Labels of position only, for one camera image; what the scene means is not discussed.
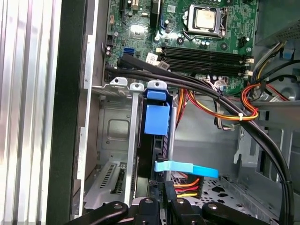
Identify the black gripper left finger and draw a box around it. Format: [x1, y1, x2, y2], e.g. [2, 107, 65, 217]
[64, 180, 161, 225]

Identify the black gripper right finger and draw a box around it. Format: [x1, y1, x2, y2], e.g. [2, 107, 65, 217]
[164, 180, 270, 225]

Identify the hard disk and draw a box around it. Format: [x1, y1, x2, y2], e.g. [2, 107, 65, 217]
[138, 88, 175, 186]

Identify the metal disk bay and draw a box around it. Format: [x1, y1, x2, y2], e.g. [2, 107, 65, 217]
[83, 77, 175, 209]

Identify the grey metal drive cage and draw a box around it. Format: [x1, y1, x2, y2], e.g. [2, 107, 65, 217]
[234, 98, 300, 188]

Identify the black open PC case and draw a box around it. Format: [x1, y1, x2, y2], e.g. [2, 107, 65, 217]
[45, 0, 300, 225]

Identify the black RAM slot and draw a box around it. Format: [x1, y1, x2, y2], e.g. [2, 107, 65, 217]
[161, 58, 254, 78]
[156, 45, 255, 65]

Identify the CPU socket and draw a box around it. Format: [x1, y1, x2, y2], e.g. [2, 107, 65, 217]
[182, 4, 229, 40]

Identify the green motherboard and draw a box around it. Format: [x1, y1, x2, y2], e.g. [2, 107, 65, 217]
[103, 0, 258, 94]

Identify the silver CPU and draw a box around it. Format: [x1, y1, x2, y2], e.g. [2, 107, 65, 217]
[195, 8, 216, 30]

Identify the black expansion slot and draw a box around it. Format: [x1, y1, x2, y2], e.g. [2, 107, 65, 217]
[120, 0, 126, 25]

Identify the multicoloured disk power wire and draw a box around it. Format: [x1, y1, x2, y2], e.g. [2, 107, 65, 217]
[171, 172, 205, 200]

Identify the blue SATA wire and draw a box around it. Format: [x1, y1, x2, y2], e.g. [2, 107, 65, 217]
[154, 160, 220, 179]

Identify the orange wire bundle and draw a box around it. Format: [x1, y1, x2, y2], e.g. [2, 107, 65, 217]
[175, 83, 260, 127]

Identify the black cable bundle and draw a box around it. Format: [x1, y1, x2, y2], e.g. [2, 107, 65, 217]
[105, 55, 295, 225]

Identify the yellow black wire bundle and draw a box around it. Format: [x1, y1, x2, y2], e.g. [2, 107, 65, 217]
[249, 41, 288, 83]

